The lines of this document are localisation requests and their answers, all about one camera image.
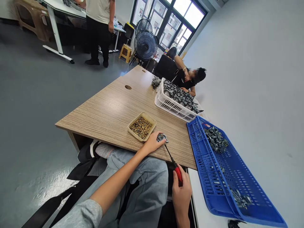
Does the person's left hand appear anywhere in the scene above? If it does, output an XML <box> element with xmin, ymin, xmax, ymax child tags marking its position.
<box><xmin>142</xmin><ymin>131</ymin><xmax>167</xmax><ymax>155</ymax></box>

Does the person's right hand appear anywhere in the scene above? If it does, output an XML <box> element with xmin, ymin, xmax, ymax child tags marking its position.
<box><xmin>172</xmin><ymin>165</ymin><xmax>193</xmax><ymax>211</ymax></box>

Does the red handled screwdriver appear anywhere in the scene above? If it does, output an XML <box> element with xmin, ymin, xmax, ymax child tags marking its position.
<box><xmin>164</xmin><ymin>143</ymin><xmax>184</xmax><ymax>187</ymax></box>

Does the pile of brass screws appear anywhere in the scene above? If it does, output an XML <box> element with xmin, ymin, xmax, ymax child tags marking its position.
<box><xmin>129</xmin><ymin>116</ymin><xmax>153</xmax><ymax>140</ymax></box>

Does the beige plastic tray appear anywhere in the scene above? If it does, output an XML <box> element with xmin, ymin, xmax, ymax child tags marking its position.
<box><xmin>127</xmin><ymin>112</ymin><xmax>157</xmax><ymax>142</ymax></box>

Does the blue plastic basket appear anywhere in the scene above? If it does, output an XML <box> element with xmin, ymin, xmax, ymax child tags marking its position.
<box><xmin>186</xmin><ymin>116</ymin><xmax>288</xmax><ymax>228</ymax></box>

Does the white plastic basket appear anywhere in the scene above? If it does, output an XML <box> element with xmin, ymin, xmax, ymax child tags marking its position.
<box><xmin>155</xmin><ymin>78</ymin><xmax>205</xmax><ymax>123</ymax></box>

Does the wooden desk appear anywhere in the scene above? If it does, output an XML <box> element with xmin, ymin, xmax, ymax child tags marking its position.
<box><xmin>55</xmin><ymin>65</ymin><xmax>203</xmax><ymax>171</ymax></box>

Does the pile of black metal parts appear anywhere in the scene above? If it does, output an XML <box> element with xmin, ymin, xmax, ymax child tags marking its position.
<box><xmin>162</xmin><ymin>79</ymin><xmax>204</xmax><ymax>114</ymax></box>

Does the black metal part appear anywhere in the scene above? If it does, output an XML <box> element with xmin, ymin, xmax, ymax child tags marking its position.
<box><xmin>228</xmin><ymin>219</ymin><xmax>246</xmax><ymax>228</ymax></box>

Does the small heap of grey parts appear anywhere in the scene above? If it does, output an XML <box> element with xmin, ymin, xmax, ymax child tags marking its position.
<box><xmin>229</xmin><ymin>189</ymin><xmax>254</xmax><ymax>210</ymax></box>

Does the grey metal parts cluster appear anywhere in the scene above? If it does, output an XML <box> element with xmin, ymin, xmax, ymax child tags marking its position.
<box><xmin>151</xmin><ymin>76</ymin><xmax>162</xmax><ymax>90</ymax></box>

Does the large heap of grey parts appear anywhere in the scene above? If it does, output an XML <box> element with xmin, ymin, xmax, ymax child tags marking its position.
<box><xmin>204</xmin><ymin>126</ymin><xmax>230</xmax><ymax>153</ymax></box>

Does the black chair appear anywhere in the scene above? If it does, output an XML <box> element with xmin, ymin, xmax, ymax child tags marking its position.
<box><xmin>154</xmin><ymin>54</ymin><xmax>179</xmax><ymax>82</ymax></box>

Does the yellow plastic stool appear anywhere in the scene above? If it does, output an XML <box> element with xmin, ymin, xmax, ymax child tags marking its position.
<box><xmin>118</xmin><ymin>44</ymin><xmax>132</xmax><ymax>63</ymax></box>

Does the black standing fan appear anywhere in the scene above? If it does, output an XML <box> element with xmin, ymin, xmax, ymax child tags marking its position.
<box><xmin>129</xmin><ymin>31</ymin><xmax>159</xmax><ymax>66</ymax></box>
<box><xmin>135</xmin><ymin>18</ymin><xmax>153</xmax><ymax>36</ymax></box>

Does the black framed window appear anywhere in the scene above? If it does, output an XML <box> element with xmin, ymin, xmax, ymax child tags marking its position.
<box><xmin>130</xmin><ymin>0</ymin><xmax>209</xmax><ymax>55</ymax></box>

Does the white table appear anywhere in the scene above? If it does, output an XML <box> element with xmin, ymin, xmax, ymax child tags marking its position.
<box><xmin>39</xmin><ymin>0</ymin><xmax>127</xmax><ymax>65</ymax></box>

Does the stack of brown plastic stools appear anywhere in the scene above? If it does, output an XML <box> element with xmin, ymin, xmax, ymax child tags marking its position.
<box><xmin>14</xmin><ymin>0</ymin><xmax>55</xmax><ymax>44</ymax></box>

